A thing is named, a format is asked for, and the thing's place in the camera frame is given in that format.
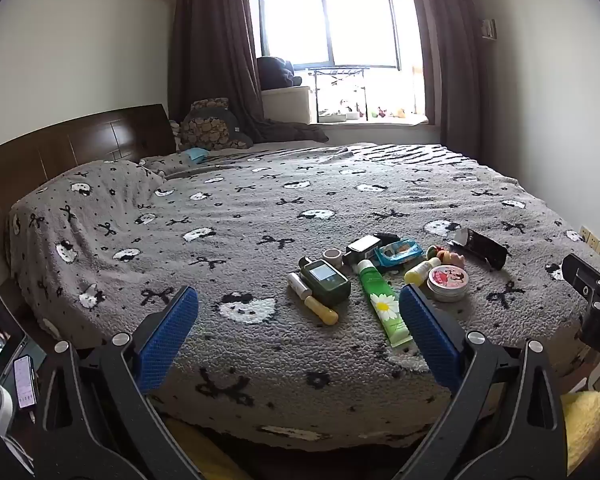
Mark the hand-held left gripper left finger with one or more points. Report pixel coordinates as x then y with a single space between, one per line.
170 332

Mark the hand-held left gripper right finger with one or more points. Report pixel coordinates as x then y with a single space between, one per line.
430 340

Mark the round red tin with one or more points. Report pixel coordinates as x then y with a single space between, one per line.
447 280

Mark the green daisy tube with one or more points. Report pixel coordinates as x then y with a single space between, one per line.
380 300

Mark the yellow white small bottle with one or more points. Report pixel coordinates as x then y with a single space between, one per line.
420 271

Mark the colourful toy figure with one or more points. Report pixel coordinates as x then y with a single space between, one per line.
452 258

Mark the blue wipes packet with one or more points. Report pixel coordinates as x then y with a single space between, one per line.
397 252

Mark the black box white lid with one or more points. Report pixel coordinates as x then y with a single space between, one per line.
362 247

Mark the dark green device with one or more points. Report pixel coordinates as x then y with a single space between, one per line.
325 282

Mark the small beige cup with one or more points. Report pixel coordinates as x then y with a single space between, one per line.
332 258

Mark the white lipstick tube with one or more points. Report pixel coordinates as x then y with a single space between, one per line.
299 285

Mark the grey printed blanket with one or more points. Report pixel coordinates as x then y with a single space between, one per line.
230 200

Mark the smartphone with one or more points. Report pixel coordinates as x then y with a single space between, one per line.
24 382

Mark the blue cloth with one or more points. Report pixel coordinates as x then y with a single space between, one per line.
194 155

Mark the patterned dark pillow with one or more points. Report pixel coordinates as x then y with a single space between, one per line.
205 127

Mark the brown wooden headboard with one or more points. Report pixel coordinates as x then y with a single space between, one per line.
80 140

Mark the white tray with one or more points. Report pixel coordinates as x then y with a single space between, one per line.
337 116

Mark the white storage box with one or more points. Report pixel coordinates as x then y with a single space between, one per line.
285 102

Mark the dark clothing pile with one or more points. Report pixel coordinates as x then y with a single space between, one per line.
275 72

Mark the brown curtain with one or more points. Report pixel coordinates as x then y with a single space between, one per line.
210 35
450 60

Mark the window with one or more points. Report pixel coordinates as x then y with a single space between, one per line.
360 25

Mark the wall socket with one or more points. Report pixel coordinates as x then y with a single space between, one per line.
594 242

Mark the wall switch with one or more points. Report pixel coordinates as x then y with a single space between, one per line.
488 28

